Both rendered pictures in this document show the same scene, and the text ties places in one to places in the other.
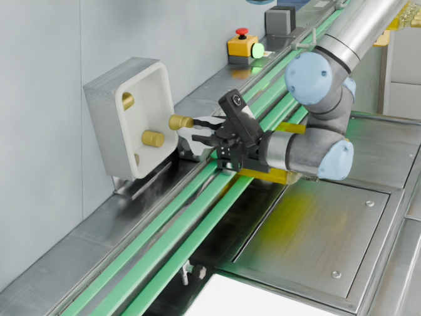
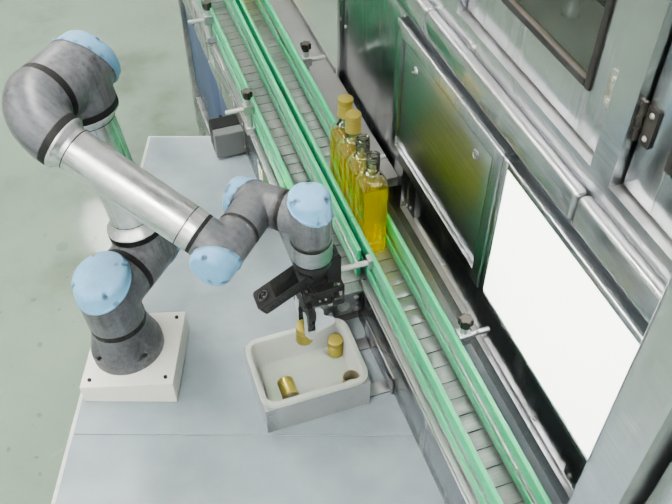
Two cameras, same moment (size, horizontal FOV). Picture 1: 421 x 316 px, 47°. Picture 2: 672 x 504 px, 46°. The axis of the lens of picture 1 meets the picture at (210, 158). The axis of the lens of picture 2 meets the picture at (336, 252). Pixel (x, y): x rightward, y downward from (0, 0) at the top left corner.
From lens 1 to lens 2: 0.76 m
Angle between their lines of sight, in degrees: 22
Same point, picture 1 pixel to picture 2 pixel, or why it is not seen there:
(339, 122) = (269, 203)
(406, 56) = not seen: outside the picture
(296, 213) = (430, 165)
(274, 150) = (307, 264)
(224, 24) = not seen: hidden behind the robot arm
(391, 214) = (421, 52)
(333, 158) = (302, 216)
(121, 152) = (336, 395)
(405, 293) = (487, 80)
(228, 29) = not seen: hidden behind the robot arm
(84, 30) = (213, 430)
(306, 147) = (298, 237)
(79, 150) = (333, 438)
